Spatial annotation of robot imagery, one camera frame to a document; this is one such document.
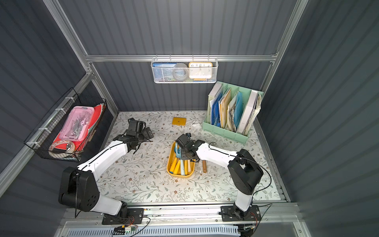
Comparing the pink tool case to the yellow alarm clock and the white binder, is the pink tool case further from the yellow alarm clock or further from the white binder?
the white binder

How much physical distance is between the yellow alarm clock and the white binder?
0.29 meters

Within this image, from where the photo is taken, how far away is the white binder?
902mm

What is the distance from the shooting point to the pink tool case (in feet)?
2.30

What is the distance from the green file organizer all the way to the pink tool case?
0.70 meters
